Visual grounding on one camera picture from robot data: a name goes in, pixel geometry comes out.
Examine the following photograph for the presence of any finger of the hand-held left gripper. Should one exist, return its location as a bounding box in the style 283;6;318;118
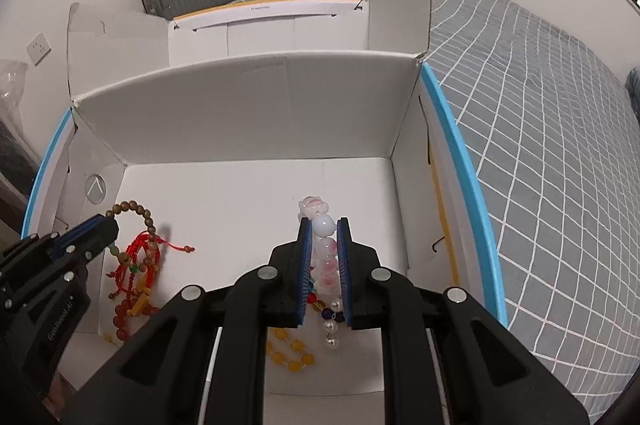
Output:
50;218;121;287
15;214;113;256

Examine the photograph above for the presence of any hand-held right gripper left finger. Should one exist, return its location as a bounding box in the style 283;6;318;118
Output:
60;217;316;425

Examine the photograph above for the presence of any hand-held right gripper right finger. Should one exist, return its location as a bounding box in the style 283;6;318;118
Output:
336;217;591;425

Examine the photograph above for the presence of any pink bead bracelet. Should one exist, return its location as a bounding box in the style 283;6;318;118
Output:
297;195;346;297

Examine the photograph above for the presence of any brown wooden bead bracelet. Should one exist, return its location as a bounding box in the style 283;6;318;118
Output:
106;199;164;278

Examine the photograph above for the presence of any red cord bracelet wooden tube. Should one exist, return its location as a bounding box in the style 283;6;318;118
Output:
107;264;162;319
118;230;197;288

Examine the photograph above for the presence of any white pearl bracelet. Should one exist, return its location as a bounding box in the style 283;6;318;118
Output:
306;280;347;351

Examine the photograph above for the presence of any red bead bracelet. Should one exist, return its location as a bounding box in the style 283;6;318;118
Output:
102;297;132;344

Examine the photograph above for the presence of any yellow bead bracelet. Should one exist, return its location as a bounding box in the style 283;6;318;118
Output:
265;327;317;374

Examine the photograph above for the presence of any blue sky print cardboard box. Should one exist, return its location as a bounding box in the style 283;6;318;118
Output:
22;0;509;408

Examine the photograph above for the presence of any clear plastic bag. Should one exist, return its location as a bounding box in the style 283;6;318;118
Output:
0;59;42;236

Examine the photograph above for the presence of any white wall socket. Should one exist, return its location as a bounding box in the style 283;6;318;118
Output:
27;32;53;65

